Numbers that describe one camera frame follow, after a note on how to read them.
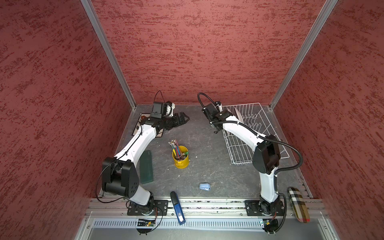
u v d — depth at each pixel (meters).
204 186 0.79
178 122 0.74
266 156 0.52
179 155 0.82
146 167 0.85
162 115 0.65
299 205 0.73
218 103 0.81
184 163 0.83
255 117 1.07
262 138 0.52
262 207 0.66
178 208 0.71
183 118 0.75
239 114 0.65
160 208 0.74
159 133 1.00
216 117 0.65
